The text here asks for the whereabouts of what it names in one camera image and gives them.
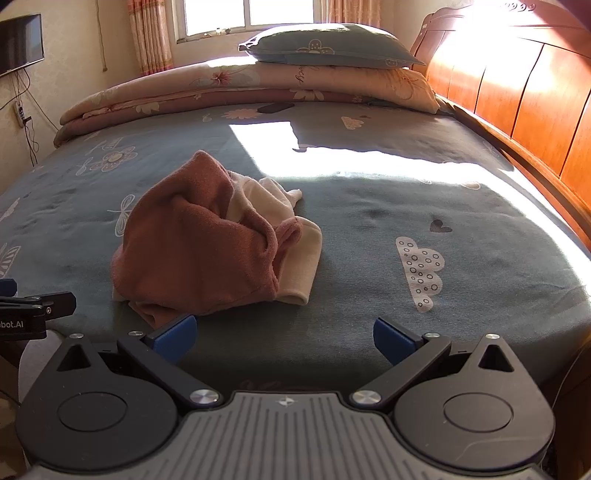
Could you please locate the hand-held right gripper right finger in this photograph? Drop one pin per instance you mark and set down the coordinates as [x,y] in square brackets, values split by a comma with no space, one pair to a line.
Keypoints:
[392,339]

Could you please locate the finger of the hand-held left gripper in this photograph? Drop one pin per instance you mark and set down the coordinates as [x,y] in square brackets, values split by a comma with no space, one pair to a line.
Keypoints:
[60,304]
[7,287]

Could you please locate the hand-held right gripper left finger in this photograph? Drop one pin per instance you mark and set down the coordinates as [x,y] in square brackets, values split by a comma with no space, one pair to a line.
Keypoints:
[178,334]

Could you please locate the pink and white knit sweater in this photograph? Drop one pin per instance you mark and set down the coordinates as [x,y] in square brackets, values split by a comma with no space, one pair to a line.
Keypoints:
[194,240]

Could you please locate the blue printed bed sheet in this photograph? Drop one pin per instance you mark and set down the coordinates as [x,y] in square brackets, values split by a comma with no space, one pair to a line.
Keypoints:
[369,258]

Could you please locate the white power strip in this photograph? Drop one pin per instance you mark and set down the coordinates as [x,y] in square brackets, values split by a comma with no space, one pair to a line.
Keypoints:
[20,115]

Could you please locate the black phone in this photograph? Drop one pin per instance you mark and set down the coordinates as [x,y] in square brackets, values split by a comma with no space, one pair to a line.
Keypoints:
[274,107]

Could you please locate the folded pink floral quilt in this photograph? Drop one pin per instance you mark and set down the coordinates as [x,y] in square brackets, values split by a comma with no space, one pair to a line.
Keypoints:
[231,92]

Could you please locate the pink patterned curtain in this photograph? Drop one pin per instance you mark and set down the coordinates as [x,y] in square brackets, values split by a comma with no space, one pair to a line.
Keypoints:
[351,11]
[150,37]

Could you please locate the wooden bed headboard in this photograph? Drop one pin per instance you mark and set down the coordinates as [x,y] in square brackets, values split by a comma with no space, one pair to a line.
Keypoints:
[531,92]

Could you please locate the blue floral pillow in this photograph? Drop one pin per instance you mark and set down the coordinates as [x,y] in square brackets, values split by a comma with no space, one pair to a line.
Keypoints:
[332,46]

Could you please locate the window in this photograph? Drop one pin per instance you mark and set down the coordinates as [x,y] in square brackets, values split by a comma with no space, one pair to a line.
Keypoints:
[217,14]

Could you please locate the black wall television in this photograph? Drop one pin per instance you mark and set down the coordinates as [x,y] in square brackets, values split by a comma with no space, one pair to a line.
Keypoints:
[21,44]

